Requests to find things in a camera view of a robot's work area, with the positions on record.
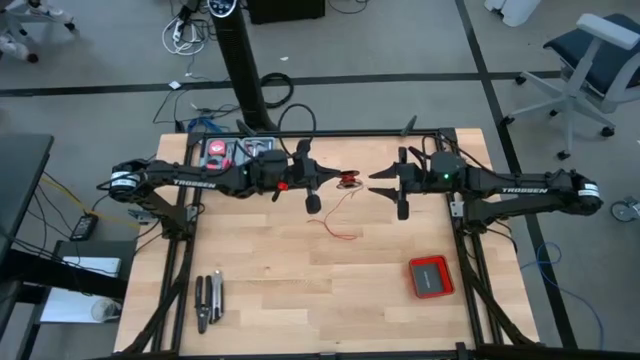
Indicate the black aluminium table frame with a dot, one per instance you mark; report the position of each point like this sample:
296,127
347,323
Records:
350,133

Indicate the grey tool kit case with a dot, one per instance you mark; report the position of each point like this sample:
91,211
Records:
237,143

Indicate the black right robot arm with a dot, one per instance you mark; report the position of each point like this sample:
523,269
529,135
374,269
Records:
525,190

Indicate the white flat device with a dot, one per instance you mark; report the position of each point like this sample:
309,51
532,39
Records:
92,265

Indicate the grey office chair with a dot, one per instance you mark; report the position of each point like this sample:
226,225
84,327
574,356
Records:
47,12

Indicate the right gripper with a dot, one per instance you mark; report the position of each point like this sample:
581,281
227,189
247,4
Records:
440,175

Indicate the white plastic object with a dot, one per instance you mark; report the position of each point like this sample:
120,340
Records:
515,10

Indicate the red tray with dark base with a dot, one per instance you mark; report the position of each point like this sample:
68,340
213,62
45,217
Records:
431,277

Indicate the black box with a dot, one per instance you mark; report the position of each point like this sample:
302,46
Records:
285,10

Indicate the black tower fan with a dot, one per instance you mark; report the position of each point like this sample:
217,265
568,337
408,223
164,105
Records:
240,60

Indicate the white sheet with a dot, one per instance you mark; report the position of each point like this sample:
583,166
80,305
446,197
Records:
65,307

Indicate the clear plastic cup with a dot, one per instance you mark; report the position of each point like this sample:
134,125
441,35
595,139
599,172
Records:
105,310

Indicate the black power adapter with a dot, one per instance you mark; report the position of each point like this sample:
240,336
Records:
84,227

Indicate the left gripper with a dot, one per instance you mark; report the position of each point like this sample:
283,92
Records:
272,172

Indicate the red tape measure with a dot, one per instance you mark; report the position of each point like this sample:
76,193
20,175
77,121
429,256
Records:
218,148

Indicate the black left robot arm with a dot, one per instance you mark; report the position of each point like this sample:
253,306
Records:
195,182

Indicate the black desk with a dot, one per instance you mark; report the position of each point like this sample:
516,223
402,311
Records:
20,170

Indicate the small silver hammer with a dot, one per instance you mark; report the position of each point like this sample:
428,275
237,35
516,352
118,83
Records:
256,145

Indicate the small white adapter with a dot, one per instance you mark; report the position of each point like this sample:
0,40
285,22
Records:
174,85

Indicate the grey caster wheel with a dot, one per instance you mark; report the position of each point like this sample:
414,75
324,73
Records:
622,211

